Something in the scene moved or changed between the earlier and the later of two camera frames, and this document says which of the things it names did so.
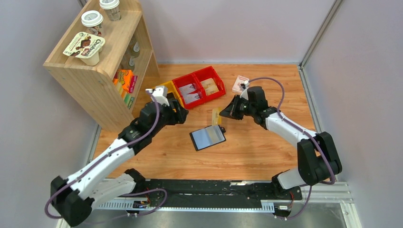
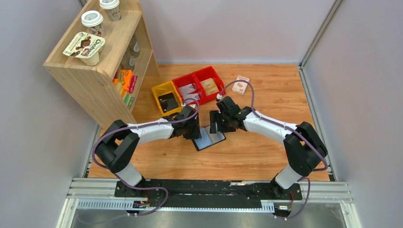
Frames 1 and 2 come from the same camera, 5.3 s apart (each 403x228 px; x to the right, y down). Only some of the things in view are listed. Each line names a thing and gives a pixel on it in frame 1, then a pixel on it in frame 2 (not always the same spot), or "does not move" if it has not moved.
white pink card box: (239, 80) does not move
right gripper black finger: (236, 109) -> (217, 123)
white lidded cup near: (92, 20) does not move
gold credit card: (211, 90) does not move
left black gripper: (176, 112) -> (193, 131)
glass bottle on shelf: (135, 48) does not move
